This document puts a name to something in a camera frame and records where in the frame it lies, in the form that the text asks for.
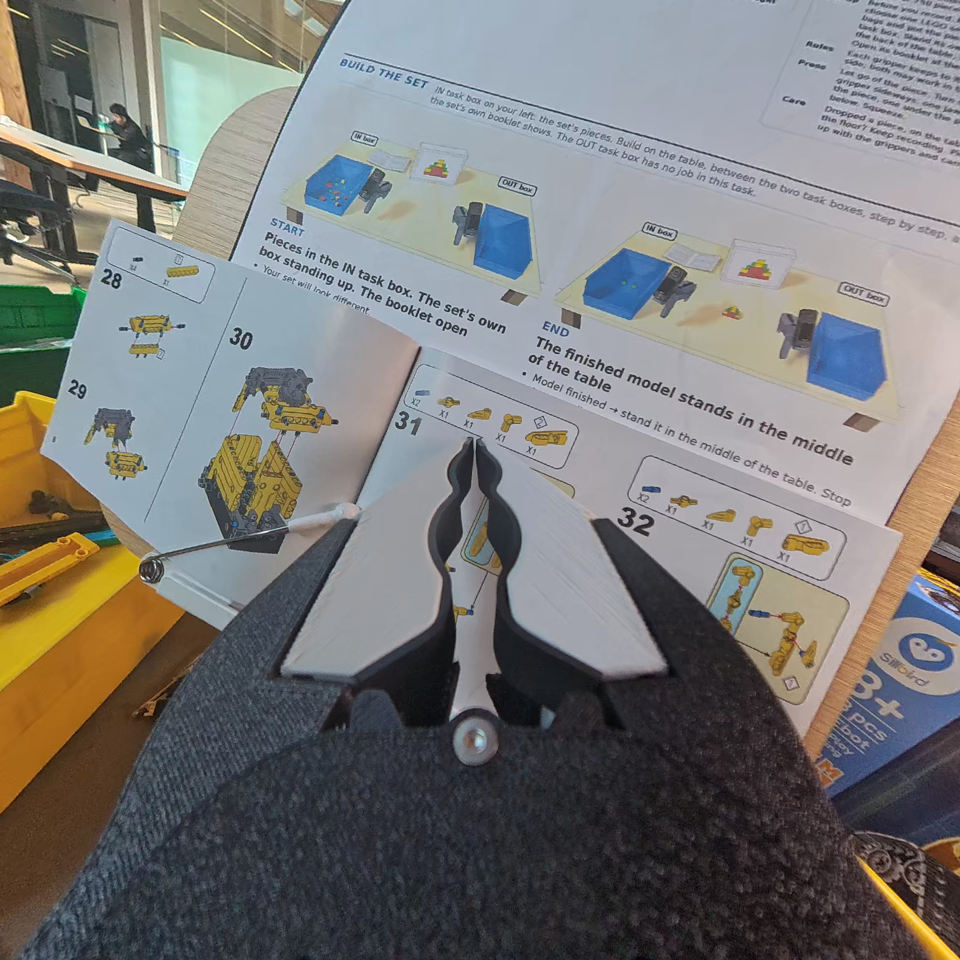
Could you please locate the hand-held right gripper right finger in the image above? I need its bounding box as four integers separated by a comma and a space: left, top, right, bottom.
474, 438, 671, 715

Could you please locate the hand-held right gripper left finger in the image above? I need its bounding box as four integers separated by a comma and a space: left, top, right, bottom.
278, 436, 478, 726

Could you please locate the lego instruction booklet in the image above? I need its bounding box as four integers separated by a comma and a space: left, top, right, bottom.
39, 217, 903, 740

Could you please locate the orange lego beam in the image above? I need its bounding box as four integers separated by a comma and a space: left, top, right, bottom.
0, 532, 100, 609

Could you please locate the yellow plastic parts bin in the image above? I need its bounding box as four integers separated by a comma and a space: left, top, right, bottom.
0, 390, 189, 815

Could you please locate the blue robot kit box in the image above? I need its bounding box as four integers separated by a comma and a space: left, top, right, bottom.
821, 570, 960, 939

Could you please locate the printed task sheet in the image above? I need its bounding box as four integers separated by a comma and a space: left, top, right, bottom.
228, 0, 960, 526

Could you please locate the green plastic bin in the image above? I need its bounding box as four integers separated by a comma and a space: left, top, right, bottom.
0, 285, 87, 350

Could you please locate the instruction booklet on stand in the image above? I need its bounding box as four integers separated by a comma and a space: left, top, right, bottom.
97, 86, 960, 759

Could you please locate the background wooden desk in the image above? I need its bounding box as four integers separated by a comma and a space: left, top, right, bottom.
0, 123, 189, 249

